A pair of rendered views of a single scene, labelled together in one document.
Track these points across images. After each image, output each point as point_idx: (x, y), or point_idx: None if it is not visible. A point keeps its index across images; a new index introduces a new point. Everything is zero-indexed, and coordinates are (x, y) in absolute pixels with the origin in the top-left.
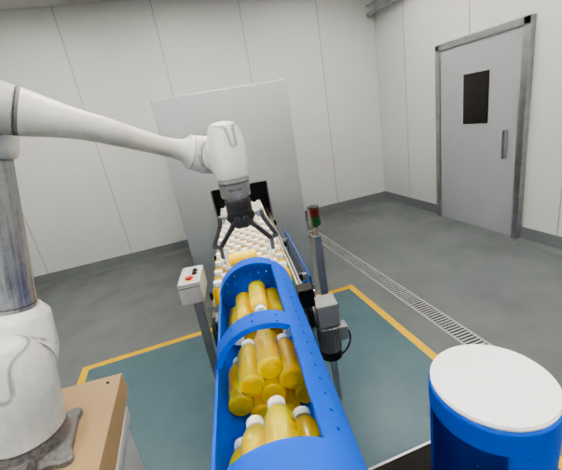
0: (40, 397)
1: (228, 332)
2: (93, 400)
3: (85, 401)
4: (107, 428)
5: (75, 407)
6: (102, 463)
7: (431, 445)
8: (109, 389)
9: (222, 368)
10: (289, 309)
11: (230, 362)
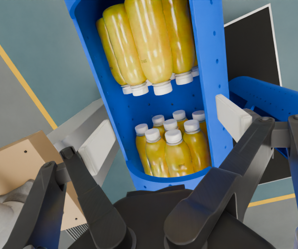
0: None
1: (142, 185)
2: (31, 169)
3: (25, 170)
4: (66, 192)
5: (23, 175)
6: (81, 209)
7: (267, 112)
8: (34, 158)
9: (130, 149)
10: (219, 156)
11: (129, 118)
